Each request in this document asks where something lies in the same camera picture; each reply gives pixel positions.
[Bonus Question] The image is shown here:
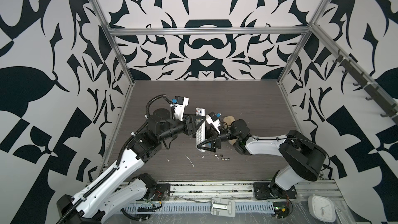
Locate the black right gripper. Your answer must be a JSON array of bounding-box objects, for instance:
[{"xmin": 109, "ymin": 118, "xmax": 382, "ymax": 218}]
[{"xmin": 195, "ymin": 125, "xmax": 240, "ymax": 155}]

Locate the white remote control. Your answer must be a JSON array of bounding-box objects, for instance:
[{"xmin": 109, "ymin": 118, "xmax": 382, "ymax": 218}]
[{"xmin": 196, "ymin": 107, "xmax": 205, "ymax": 145}]

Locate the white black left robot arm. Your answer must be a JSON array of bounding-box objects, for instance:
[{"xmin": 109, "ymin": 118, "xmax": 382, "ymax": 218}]
[{"xmin": 57, "ymin": 94, "xmax": 210, "ymax": 224}]

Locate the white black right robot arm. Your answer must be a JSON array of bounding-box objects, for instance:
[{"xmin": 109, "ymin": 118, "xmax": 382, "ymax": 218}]
[{"xmin": 195, "ymin": 119, "xmax": 328, "ymax": 200}]

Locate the wooden board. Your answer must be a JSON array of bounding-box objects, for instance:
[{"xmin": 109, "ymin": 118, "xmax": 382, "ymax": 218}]
[{"xmin": 223, "ymin": 116, "xmax": 237, "ymax": 145}]

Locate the small green circuit board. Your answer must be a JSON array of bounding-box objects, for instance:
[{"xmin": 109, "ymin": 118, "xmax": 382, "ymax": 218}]
[{"xmin": 273, "ymin": 202, "xmax": 293, "ymax": 219}]

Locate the white square clock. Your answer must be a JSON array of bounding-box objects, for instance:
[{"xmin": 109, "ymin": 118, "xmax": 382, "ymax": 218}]
[{"xmin": 308, "ymin": 195, "xmax": 336, "ymax": 223}]

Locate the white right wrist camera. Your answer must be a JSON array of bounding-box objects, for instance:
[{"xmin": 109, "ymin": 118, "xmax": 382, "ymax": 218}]
[{"xmin": 206, "ymin": 112, "xmax": 221, "ymax": 134}]

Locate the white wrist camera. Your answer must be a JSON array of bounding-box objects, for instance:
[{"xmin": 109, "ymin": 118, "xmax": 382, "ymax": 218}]
[
  {"xmin": 172, "ymin": 96, "xmax": 189, "ymax": 121},
  {"xmin": 206, "ymin": 112, "xmax": 221, "ymax": 134}
]

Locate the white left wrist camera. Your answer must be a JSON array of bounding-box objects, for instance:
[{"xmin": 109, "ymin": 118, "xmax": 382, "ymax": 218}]
[{"xmin": 172, "ymin": 96, "xmax": 189, "ymax": 121}]

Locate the white mounting bracket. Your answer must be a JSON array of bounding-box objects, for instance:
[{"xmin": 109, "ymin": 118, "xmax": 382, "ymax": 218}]
[{"xmin": 210, "ymin": 198, "xmax": 236, "ymax": 218}]

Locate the white slotted cable duct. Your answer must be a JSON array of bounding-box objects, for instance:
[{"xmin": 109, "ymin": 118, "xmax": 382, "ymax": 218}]
[{"xmin": 124, "ymin": 201, "xmax": 274, "ymax": 215}]

